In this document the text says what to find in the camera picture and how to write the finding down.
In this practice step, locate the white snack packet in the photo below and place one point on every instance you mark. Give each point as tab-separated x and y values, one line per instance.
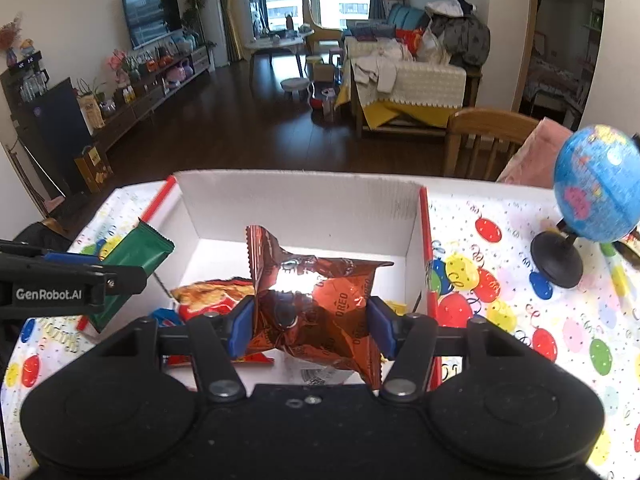
320	374

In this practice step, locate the blue cookie packet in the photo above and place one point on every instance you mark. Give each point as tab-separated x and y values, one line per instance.
165	317

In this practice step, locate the white tower air conditioner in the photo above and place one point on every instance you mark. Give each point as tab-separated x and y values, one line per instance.
214	15

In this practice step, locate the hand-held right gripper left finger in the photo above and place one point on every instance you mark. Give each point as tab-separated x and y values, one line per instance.
242	325

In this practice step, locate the wooden chair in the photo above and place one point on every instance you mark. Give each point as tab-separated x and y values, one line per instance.
480	125

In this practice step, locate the beige paper bag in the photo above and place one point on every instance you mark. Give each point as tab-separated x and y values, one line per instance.
91	112

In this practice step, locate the sofa with cream cover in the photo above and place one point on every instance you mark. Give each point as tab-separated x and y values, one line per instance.
430	85

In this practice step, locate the white cardboard box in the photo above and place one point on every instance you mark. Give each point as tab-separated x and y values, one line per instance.
300	210

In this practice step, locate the dark foil packet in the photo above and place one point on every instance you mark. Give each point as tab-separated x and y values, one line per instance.
632	250

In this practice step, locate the teal armchair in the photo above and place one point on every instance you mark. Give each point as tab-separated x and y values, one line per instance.
407	17

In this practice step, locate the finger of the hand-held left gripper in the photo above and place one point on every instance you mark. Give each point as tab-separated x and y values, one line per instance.
75	259
127	280

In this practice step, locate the pink cloth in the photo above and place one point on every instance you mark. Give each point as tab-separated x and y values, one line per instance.
535	155

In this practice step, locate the grey clothes pile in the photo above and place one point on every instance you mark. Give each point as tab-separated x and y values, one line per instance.
460	35

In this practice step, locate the black cabinet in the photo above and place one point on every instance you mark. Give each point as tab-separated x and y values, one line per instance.
55	135

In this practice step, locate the pink flower bouquet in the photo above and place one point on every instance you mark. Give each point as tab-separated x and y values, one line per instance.
117	62

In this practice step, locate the yellow wooden armchair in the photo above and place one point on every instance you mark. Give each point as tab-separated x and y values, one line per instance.
325	37

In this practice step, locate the tall green plant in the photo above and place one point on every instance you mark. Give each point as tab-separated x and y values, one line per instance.
196	0

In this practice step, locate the small blue globe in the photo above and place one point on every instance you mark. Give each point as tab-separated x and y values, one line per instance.
595	185

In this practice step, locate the balloon print tablecloth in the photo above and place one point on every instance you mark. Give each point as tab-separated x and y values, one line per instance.
550	310

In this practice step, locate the green snack packet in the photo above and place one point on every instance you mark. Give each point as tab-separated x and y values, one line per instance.
135	265

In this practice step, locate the dark wooden television cabinet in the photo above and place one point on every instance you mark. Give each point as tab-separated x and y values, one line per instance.
145	100

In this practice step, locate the brown foil cookie packet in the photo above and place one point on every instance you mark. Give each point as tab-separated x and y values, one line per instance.
310	310

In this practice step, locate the black countertop appliance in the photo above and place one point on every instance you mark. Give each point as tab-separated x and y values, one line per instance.
25	67

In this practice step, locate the white coffee table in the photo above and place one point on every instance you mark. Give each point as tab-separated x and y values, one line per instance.
275	45

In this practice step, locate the pink toy bag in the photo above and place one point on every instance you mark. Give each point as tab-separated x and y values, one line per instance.
177	72

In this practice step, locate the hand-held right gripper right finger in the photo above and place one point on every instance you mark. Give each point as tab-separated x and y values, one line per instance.
377	325

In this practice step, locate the red floor bowl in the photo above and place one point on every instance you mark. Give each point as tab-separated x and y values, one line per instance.
317	104

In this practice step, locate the clear plastic jar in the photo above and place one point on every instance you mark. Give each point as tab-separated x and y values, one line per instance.
329	102

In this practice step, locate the red chip bag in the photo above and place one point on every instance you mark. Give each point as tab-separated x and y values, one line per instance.
210	300

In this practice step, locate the flat screen television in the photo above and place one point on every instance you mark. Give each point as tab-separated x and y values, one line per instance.
150	17

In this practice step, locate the brown gift bag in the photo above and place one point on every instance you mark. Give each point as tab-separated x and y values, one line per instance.
94	170

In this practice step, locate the round white stool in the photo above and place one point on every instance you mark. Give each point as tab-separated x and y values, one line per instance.
296	85

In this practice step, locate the clear yellow snack packet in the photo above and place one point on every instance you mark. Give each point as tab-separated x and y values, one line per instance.
397	306

